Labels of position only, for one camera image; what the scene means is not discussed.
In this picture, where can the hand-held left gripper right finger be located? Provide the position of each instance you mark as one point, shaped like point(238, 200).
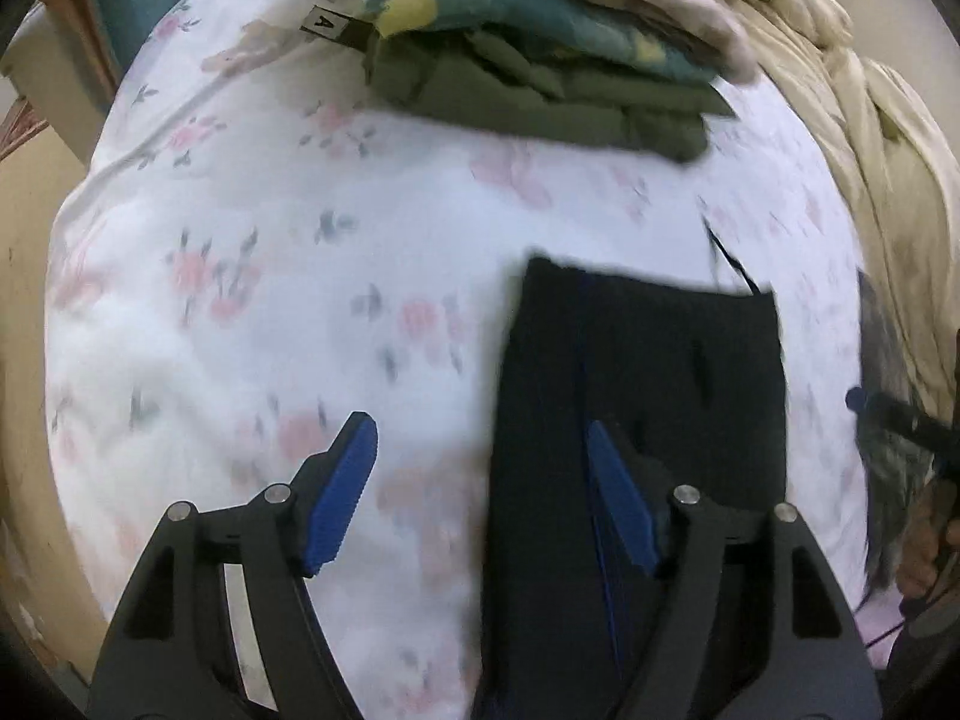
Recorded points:
point(621, 504)

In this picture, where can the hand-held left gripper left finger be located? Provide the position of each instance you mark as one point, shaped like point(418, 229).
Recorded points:
point(341, 499)

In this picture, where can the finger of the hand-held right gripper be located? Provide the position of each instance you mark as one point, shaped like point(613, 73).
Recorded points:
point(904, 420)

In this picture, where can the black pants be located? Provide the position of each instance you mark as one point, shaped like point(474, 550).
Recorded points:
point(660, 360)

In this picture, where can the person's right hand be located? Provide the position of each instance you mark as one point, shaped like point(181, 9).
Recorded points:
point(930, 540)

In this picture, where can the white floral bed sheet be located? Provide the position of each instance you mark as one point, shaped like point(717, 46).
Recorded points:
point(285, 255)

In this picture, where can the beige crumpled blanket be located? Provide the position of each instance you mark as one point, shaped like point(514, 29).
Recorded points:
point(862, 105)

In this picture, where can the folded olive green garment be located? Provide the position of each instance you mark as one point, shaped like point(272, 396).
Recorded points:
point(540, 97)

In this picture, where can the white paper label tag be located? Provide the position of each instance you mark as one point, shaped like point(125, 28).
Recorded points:
point(324, 22)

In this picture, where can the folded teal floral garment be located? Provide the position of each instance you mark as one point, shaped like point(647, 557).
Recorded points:
point(525, 0)

